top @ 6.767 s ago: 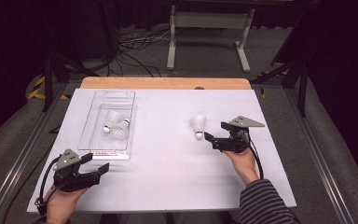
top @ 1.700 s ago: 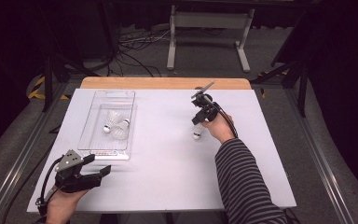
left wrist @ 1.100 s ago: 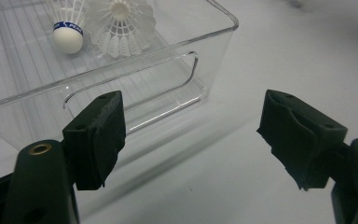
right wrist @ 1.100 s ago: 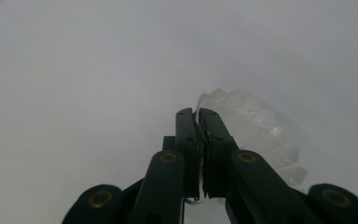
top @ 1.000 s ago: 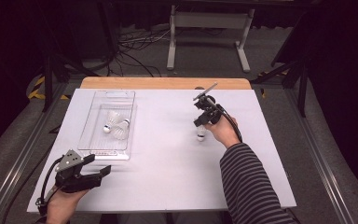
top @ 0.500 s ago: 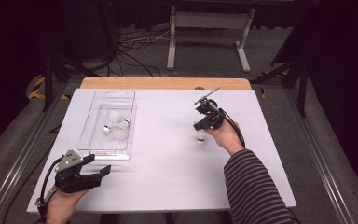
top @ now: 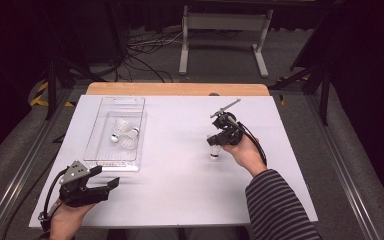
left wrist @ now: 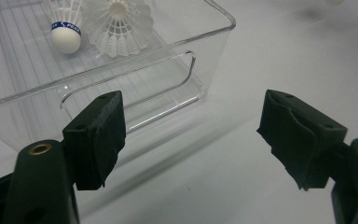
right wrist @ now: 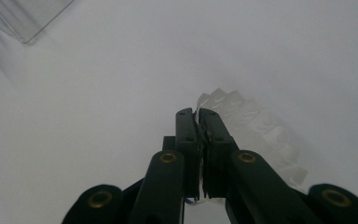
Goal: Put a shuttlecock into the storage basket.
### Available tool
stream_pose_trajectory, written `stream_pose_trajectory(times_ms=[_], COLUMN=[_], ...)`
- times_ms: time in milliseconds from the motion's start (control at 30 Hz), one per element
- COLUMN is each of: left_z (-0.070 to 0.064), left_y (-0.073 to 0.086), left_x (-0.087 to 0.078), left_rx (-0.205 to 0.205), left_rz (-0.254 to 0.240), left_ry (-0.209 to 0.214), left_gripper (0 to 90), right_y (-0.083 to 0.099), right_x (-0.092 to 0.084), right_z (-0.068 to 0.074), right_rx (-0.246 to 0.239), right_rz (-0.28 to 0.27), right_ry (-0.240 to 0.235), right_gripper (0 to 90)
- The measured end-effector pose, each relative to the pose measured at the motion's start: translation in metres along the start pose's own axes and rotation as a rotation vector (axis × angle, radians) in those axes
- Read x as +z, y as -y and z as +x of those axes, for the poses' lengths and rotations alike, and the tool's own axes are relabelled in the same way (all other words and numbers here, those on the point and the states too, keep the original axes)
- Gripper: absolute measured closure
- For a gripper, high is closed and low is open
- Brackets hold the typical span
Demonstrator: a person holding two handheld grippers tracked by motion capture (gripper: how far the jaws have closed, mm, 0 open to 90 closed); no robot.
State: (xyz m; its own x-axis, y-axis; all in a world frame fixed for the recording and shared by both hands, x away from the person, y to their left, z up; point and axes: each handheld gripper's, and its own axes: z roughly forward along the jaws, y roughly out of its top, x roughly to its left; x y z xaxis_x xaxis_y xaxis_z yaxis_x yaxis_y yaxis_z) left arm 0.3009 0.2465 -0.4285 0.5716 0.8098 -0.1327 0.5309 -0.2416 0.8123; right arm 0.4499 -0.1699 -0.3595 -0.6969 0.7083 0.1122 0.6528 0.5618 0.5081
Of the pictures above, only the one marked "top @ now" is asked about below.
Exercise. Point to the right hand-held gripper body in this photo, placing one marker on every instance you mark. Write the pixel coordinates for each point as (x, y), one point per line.
(228, 128)

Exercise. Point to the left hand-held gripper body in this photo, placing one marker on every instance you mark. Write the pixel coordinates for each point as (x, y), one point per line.
(76, 195)

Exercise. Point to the white shuttlecock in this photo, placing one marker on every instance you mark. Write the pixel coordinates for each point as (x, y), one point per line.
(214, 152)
(130, 138)
(120, 126)

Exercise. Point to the clear plastic tray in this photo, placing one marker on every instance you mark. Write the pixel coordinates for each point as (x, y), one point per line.
(113, 156)

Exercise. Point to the person's left hand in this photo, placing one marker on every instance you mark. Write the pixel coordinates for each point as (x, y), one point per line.
(65, 221)

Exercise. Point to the person's right hand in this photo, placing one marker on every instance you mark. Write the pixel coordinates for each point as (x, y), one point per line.
(243, 155)

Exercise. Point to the white table cover board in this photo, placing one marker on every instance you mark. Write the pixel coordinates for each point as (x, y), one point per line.
(180, 193)

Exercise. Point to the black metal stand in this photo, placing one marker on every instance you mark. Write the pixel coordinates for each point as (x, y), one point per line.
(51, 90)
(325, 100)

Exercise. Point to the yellow black floor tape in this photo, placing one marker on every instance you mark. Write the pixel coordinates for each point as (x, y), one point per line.
(41, 88)

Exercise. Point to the aluminium rail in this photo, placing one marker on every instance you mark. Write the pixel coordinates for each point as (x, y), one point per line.
(20, 173)
(340, 166)

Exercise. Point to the grey metal stand frame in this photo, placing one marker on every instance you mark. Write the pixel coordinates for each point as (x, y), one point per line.
(226, 21)

